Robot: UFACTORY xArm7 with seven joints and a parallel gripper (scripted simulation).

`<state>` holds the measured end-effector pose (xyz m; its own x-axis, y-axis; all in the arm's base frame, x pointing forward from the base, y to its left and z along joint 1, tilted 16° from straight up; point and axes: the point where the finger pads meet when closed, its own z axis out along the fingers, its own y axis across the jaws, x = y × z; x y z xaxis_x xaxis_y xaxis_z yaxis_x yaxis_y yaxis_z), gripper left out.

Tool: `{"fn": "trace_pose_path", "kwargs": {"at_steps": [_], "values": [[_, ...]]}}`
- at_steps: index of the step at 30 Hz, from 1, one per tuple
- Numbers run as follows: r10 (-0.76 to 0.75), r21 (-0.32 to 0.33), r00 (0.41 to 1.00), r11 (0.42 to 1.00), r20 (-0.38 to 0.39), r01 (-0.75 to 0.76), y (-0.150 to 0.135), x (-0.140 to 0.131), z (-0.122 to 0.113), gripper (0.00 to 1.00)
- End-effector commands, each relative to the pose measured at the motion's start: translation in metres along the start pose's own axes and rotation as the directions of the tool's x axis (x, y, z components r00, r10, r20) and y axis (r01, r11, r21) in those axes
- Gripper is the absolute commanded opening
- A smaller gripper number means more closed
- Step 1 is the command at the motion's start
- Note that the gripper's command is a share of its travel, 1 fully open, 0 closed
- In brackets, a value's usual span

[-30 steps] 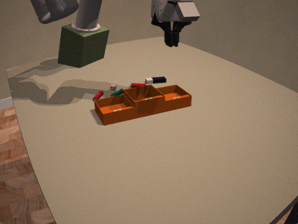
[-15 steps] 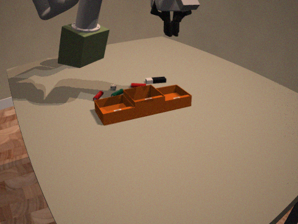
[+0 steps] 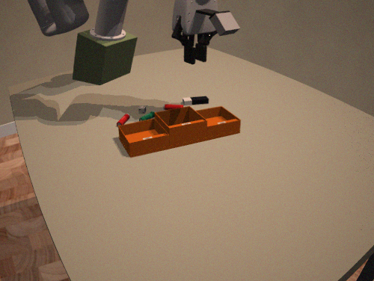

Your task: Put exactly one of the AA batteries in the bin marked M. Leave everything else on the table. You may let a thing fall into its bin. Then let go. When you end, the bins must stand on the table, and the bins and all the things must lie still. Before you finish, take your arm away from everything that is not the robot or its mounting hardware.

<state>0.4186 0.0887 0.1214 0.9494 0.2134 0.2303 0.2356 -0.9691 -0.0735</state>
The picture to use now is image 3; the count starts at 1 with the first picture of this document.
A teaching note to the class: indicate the orange three-compartment tray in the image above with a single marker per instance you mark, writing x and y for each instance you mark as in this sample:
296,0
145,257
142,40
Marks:
156,135

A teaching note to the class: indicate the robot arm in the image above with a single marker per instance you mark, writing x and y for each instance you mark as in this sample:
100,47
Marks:
60,16

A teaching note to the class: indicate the red battery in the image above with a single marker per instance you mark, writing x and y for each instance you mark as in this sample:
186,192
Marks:
123,119
167,107

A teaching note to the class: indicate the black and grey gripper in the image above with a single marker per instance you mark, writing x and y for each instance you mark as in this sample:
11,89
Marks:
185,18

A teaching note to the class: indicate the white die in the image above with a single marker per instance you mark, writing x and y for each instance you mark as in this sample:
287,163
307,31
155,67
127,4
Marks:
142,109

